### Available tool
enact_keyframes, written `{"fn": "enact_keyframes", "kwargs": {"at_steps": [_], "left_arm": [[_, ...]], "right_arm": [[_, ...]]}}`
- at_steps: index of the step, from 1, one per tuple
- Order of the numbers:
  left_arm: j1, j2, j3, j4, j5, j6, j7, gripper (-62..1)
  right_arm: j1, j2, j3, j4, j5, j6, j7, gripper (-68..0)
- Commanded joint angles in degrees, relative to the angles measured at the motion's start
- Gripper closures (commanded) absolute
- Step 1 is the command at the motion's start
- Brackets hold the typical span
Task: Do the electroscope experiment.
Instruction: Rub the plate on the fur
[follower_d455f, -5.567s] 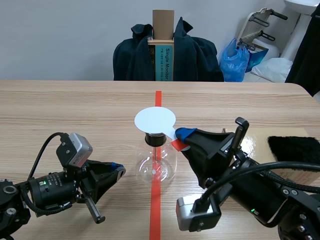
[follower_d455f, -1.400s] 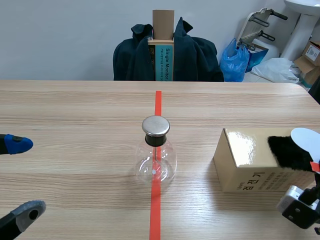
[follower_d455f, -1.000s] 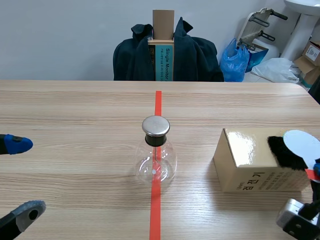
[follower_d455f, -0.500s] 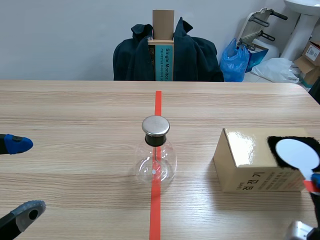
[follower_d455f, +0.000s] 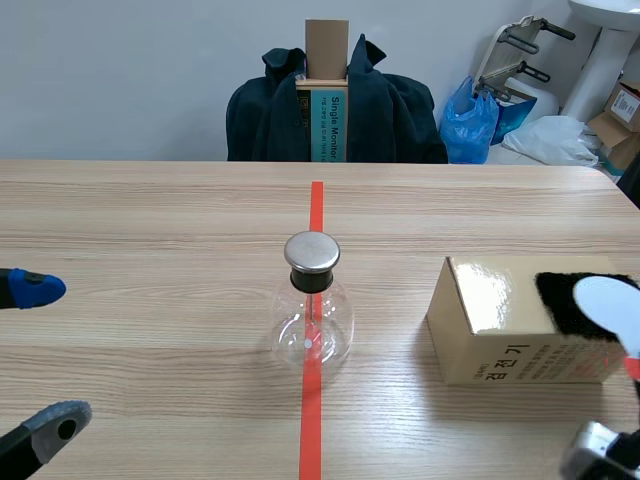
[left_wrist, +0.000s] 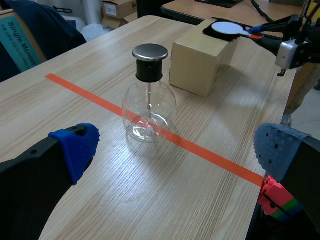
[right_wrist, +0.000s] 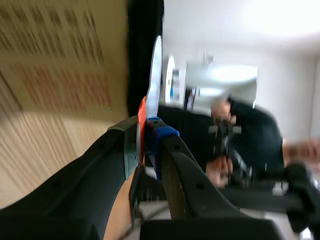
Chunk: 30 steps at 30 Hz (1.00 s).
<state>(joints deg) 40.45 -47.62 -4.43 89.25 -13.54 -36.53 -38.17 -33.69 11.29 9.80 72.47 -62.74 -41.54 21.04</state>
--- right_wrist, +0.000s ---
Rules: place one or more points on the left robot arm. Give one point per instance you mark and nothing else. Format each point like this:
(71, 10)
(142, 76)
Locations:
(300, 180)

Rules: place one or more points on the person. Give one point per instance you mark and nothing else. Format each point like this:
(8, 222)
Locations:
(255, 130)

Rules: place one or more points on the brown box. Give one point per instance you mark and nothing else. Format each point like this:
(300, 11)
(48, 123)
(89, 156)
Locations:
(62, 55)

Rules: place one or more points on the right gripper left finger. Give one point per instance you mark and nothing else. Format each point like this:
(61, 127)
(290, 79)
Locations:
(75, 195)

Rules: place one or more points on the person's hand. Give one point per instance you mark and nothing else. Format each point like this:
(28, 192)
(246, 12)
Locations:
(221, 110)
(220, 171)

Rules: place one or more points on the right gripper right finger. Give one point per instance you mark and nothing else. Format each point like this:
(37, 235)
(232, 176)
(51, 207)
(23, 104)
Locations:
(190, 195)

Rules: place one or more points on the white wash basin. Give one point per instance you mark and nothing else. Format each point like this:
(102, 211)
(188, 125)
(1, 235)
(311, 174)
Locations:
(225, 75)

